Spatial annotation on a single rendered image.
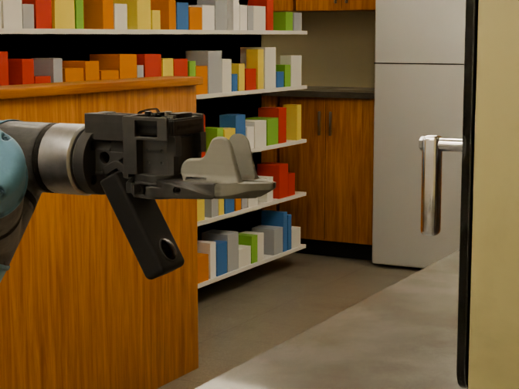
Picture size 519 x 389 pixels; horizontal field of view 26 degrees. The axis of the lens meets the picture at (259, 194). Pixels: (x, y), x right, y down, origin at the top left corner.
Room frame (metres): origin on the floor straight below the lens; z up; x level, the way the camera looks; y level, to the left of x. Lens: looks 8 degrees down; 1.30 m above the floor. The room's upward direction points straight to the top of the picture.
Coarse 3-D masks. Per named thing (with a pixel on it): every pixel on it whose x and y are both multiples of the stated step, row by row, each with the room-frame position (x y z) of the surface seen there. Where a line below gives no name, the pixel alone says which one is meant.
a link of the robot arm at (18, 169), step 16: (0, 128) 1.08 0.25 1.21; (0, 144) 1.02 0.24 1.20; (16, 144) 1.03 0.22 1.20; (0, 160) 1.01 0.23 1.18; (16, 160) 1.02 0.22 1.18; (0, 176) 1.00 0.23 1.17; (16, 176) 1.01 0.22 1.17; (0, 192) 1.00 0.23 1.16; (16, 192) 1.02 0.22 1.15; (0, 208) 1.02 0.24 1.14; (16, 208) 1.05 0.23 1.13; (0, 224) 1.05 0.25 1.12; (16, 224) 1.09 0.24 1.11
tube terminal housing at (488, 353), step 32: (480, 0) 0.92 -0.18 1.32; (512, 0) 0.91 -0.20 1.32; (480, 32) 0.92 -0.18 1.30; (512, 32) 0.91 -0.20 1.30; (480, 64) 0.92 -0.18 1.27; (512, 64) 0.91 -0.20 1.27; (480, 96) 0.92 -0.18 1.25; (512, 96) 0.91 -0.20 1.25; (480, 128) 0.92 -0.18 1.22; (512, 128) 0.91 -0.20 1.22; (480, 160) 0.92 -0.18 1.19; (512, 160) 0.91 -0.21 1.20; (480, 192) 0.92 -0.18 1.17; (512, 192) 0.91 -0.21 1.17; (480, 224) 0.92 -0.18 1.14; (512, 224) 0.91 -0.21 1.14; (480, 256) 0.92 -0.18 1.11; (512, 256) 0.91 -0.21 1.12; (480, 288) 0.92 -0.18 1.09; (512, 288) 0.91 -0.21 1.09; (480, 320) 0.92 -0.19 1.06; (512, 320) 0.90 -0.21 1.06; (480, 352) 0.92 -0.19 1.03; (512, 352) 0.90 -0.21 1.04; (480, 384) 0.92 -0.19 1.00; (512, 384) 0.90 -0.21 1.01
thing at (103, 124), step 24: (96, 120) 1.15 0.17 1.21; (120, 120) 1.13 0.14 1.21; (144, 120) 1.11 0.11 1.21; (168, 120) 1.10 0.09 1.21; (192, 120) 1.13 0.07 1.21; (96, 144) 1.15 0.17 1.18; (120, 144) 1.14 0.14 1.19; (144, 144) 1.11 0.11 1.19; (168, 144) 1.10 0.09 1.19; (192, 144) 1.14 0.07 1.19; (96, 168) 1.15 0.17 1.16; (120, 168) 1.13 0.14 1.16; (144, 168) 1.11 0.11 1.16; (168, 168) 1.10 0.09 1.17; (96, 192) 1.15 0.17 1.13; (144, 192) 1.11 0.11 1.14
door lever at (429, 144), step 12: (420, 144) 0.99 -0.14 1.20; (432, 144) 0.99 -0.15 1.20; (444, 144) 0.98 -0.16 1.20; (456, 144) 0.98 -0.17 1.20; (432, 156) 0.99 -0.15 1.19; (432, 168) 0.99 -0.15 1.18; (432, 180) 0.99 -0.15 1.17; (432, 192) 0.99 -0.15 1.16; (432, 204) 0.99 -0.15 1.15; (432, 216) 0.99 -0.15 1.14; (432, 228) 0.99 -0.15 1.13
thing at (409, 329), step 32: (448, 256) 1.79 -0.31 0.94; (416, 288) 1.56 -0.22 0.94; (448, 288) 1.56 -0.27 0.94; (352, 320) 1.38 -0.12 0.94; (384, 320) 1.38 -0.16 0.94; (416, 320) 1.38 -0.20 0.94; (448, 320) 1.38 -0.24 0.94; (288, 352) 1.23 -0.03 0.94; (320, 352) 1.23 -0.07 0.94; (352, 352) 1.23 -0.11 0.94; (384, 352) 1.23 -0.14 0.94; (416, 352) 1.23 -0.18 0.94; (448, 352) 1.23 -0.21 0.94; (224, 384) 1.12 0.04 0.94; (256, 384) 1.12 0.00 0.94; (288, 384) 1.12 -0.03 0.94; (320, 384) 1.12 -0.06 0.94; (352, 384) 1.12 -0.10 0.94; (384, 384) 1.12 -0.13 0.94; (416, 384) 1.12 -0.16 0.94; (448, 384) 1.12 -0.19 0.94
